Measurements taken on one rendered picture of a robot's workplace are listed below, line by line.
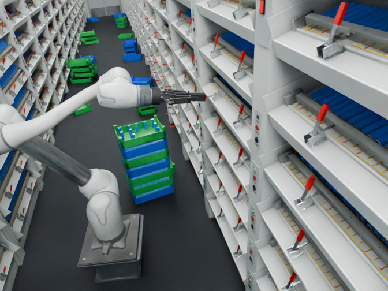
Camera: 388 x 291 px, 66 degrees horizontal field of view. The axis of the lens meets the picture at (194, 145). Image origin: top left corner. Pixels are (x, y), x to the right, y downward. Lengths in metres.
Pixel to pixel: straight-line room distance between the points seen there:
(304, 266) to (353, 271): 0.24
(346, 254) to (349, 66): 0.39
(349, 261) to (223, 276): 1.13
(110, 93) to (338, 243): 0.91
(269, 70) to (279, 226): 0.49
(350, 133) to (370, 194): 0.14
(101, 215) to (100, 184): 0.20
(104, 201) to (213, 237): 0.74
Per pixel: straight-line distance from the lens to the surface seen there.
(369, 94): 0.53
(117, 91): 1.21
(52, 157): 1.59
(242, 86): 0.98
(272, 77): 0.79
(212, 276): 1.78
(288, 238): 0.98
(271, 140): 0.88
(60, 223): 2.30
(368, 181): 0.62
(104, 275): 1.84
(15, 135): 1.35
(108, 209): 1.54
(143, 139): 1.93
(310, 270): 0.93
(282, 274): 1.13
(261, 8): 0.78
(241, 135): 1.07
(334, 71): 0.58
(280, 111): 0.81
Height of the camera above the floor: 1.49
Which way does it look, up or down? 33 degrees down
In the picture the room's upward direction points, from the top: 5 degrees counter-clockwise
